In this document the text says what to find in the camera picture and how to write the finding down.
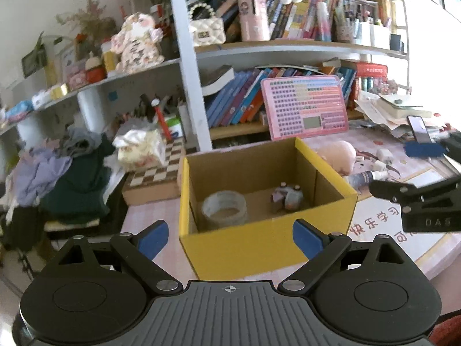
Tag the clear tape roll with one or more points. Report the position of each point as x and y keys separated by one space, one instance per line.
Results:
x=209 y=209

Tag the white bookshelf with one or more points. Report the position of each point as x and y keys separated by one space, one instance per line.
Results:
x=187 y=79

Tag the dried flower bouquet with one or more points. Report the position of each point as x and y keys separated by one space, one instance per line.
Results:
x=88 y=21

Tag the crumpled plastic bag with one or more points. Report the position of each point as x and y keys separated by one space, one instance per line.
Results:
x=142 y=149

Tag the small grey bottle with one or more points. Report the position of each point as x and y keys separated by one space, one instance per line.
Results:
x=294 y=200

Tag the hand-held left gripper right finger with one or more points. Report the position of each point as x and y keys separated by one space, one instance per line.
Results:
x=305 y=237

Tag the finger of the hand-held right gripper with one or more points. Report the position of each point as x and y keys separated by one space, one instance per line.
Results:
x=423 y=148
x=392 y=189

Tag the row of leaning books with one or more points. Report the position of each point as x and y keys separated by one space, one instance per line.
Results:
x=237 y=101

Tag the white charger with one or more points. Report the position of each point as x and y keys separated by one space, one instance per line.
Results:
x=384 y=155

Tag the small glitter bottle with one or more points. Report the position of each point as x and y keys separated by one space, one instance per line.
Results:
x=360 y=179

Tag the row of upright books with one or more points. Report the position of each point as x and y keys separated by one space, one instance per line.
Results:
x=299 y=14

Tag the smartphone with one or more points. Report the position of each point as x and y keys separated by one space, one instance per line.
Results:
x=419 y=128

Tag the pink printed table mat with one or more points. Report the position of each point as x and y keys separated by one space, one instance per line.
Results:
x=381 y=245

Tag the yellow cardboard box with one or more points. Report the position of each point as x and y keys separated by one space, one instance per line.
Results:
x=245 y=248

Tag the red box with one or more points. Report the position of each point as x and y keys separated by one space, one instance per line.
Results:
x=371 y=75

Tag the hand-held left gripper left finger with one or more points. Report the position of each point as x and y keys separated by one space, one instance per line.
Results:
x=154 y=237

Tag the white pen holders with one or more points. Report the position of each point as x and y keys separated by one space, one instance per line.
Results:
x=374 y=36

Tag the floral plush doll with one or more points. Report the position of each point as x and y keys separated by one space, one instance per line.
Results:
x=138 y=47

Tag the small red jar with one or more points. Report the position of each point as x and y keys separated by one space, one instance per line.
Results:
x=95 y=72

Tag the pile of clothes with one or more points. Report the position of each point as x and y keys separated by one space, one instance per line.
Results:
x=75 y=183

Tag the pink cylindrical tin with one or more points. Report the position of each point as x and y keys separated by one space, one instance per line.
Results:
x=254 y=18

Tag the stack of papers and books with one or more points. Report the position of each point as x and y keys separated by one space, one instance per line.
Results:
x=389 y=111

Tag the pink pig toy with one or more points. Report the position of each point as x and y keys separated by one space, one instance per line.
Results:
x=338 y=153

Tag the black cup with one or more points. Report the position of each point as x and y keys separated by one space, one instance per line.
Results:
x=395 y=42

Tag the pink learning tablet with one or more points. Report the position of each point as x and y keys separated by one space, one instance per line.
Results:
x=288 y=115

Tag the white quilted handbag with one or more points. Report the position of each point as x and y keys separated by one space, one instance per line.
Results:
x=207 y=32

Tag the checkered board box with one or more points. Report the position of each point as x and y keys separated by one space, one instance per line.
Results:
x=155 y=177

